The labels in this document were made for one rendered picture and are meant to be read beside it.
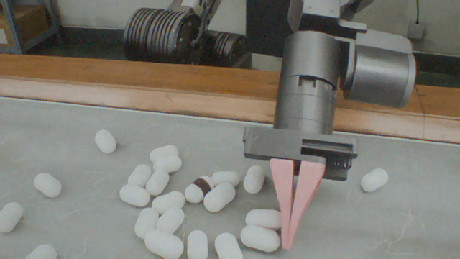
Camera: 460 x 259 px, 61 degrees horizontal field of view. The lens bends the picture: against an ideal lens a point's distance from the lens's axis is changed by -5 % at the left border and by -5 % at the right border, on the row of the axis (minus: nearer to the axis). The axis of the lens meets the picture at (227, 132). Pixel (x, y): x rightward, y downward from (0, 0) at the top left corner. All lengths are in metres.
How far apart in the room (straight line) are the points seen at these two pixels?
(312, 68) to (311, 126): 0.06
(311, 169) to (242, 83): 0.28
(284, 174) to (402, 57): 0.16
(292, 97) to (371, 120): 0.20
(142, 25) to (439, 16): 1.96
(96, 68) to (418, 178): 0.50
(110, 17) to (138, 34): 2.08
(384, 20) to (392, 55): 2.08
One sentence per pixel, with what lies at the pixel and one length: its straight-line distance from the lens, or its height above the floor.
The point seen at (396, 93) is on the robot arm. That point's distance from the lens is 0.42.
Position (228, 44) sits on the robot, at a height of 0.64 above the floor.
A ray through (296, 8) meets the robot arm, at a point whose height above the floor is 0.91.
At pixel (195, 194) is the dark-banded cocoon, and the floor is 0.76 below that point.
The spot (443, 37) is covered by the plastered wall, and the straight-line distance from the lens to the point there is 2.58.
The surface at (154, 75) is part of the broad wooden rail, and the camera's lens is 0.64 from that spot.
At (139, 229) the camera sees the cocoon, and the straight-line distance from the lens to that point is 0.40.
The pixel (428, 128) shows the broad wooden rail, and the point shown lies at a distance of 0.57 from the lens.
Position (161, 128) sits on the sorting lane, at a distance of 0.56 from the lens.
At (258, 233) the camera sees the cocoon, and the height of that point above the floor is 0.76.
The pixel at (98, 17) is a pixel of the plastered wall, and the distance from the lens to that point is 2.96.
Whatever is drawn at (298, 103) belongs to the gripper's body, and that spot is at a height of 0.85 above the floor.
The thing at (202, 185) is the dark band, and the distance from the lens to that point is 0.43.
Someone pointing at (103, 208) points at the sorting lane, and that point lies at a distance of 0.45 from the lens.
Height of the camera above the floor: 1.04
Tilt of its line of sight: 34 degrees down
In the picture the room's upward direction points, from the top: 2 degrees counter-clockwise
